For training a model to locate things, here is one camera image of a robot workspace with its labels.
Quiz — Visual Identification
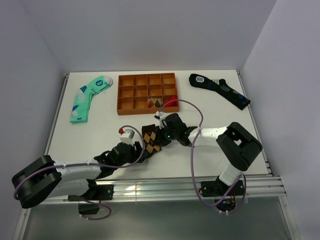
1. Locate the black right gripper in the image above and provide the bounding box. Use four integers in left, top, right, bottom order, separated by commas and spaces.
153, 122, 179, 147

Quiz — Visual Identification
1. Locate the brown argyle sock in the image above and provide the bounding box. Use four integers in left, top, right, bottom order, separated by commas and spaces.
141, 124, 162, 159

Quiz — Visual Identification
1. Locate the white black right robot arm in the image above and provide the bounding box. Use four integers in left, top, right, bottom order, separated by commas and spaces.
154, 111, 263, 195

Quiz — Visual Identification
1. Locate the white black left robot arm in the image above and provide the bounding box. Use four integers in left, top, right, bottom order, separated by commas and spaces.
11, 141, 150, 209

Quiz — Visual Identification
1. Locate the rolled red sock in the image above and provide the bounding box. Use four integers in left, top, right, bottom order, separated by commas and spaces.
163, 95, 178, 108

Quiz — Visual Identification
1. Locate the rolled orange green argyle sock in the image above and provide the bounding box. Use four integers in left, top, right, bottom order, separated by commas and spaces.
147, 97, 163, 108

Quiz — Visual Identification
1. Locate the wooden compartment tray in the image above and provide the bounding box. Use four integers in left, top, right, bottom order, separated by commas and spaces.
116, 72, 180, 116

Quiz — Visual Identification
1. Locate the black blue sports sock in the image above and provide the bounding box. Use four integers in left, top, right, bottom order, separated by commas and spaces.
188, 73, 251, 110

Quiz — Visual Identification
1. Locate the mint green patterned sock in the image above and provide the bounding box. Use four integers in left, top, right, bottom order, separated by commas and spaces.
69, 75, 114, 124

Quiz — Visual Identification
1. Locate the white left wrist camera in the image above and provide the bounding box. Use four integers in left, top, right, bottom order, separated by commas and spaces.
118, 128, 135, 146

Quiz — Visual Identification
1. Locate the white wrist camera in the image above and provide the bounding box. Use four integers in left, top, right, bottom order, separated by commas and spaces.
118, 128, 135, 146
154, 111, 167, 121

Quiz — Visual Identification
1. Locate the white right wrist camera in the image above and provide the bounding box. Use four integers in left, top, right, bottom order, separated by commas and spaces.
154, 111, 167, 121

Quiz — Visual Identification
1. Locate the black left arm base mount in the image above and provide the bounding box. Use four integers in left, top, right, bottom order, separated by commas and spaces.
67, 184, 114, 221

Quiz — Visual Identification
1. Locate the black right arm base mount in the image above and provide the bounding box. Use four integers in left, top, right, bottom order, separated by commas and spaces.
198, 179, 247, 212

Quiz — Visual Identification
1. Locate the aluminium table edge rail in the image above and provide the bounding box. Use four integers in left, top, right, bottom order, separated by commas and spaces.
23, 174, 287, 206

